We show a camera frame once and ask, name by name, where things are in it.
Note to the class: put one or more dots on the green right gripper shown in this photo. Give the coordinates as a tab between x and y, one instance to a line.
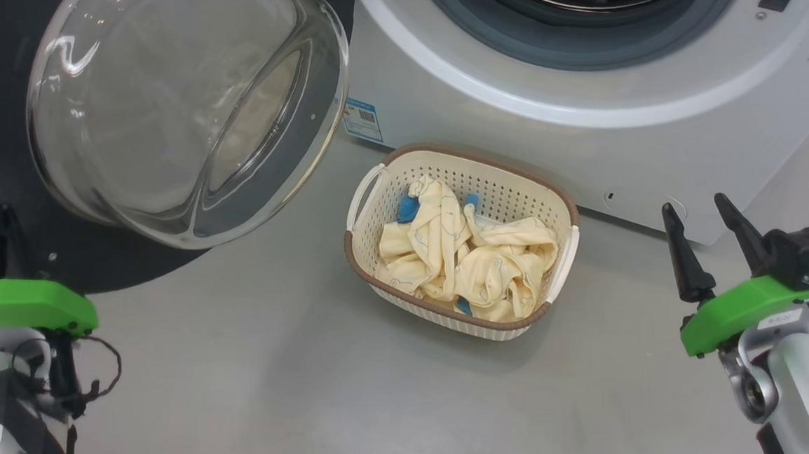
739	308

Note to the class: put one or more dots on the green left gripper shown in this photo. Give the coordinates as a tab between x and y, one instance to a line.
23	303

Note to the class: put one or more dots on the pale yellow printed garment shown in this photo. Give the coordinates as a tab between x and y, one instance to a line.
512	262
433	232

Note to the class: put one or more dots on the round dark glass washer door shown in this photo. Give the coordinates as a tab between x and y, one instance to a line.
157	95

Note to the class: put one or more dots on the white front-load washing machine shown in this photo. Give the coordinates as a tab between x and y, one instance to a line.
653	155

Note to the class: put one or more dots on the cream perforated laundry basket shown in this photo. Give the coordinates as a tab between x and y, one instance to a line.
500	179

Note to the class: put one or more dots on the grey rubber door seal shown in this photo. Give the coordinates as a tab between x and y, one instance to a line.
477	33

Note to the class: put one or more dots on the blue energy label sticker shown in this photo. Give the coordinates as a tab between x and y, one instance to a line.
363	121

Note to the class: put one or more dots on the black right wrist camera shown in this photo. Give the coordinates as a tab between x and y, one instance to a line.
803	252

